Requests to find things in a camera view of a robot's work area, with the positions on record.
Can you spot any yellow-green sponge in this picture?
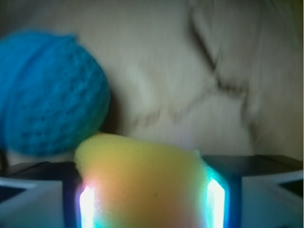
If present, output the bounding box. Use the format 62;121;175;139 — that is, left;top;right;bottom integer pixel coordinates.
75;133;206;228

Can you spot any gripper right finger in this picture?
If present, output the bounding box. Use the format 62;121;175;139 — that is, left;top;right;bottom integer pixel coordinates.
202;155;304;228

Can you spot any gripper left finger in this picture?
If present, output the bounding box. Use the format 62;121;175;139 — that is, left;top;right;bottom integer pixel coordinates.
0;161;94;228

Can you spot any brown paper bag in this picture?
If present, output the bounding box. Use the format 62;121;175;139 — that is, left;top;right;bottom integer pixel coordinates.
0;0;304;160

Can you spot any blue textured ball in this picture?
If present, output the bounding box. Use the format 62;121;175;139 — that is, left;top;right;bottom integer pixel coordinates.
0;31;110;157

